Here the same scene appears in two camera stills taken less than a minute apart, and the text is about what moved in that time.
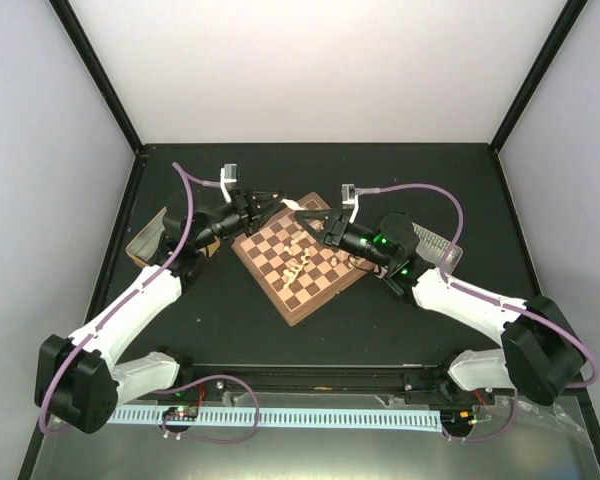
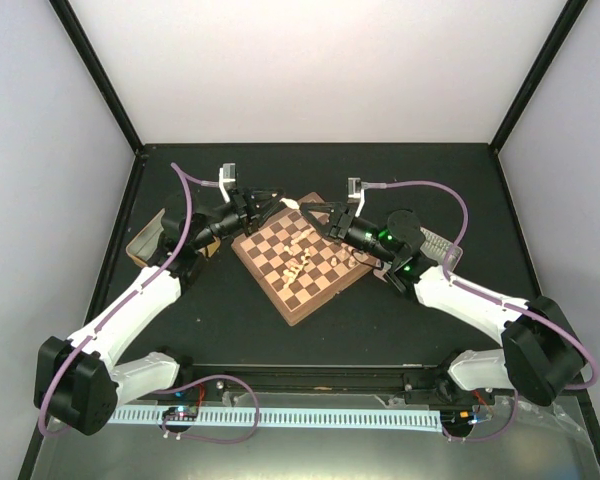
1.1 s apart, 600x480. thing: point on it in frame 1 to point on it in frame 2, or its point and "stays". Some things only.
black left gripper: (248, 210) stays
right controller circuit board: (466, 416) stays
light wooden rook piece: (292, 204) stays
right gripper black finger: (321, 240) to (326, 230)
